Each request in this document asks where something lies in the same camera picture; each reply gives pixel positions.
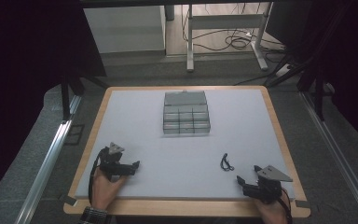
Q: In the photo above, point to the aluminium rail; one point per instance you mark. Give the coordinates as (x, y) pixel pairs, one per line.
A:
(48, 168)
(338, 152)

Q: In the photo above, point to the clear plastic compartment box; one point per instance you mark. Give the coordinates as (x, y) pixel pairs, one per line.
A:
(185, 113)

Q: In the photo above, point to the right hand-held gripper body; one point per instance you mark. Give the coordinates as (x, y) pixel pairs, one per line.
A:
(267, 185)

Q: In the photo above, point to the white power strip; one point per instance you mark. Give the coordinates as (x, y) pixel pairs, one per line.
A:
(282, 71)

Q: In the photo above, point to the white metal desk frame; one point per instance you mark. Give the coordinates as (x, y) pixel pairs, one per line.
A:
(227, 23)

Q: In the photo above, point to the black metal stand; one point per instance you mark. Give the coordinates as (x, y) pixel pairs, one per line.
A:
(310, 74)
(68, 93)

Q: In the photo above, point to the light grey table mat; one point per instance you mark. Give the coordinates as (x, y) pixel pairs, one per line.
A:
(180, 155)

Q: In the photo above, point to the white cabinet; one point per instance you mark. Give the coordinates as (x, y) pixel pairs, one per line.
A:
(124, 29)

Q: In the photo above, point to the person's right hand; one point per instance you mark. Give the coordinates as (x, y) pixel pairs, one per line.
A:
(272, 212)

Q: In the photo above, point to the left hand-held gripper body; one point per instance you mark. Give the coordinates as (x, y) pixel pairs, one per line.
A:
(113, 161)

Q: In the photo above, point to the dark beaded wristband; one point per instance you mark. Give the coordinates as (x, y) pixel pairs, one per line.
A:
(93, 215)

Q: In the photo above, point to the person's left hand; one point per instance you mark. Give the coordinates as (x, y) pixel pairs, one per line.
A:
(104, 191)

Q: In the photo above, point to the dark curtain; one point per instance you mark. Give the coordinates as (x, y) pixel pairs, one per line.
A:
(348, 62)
(28, 77)

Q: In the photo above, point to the grey tape piece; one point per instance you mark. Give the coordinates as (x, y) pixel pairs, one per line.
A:
(302, 203)
(69, 200)

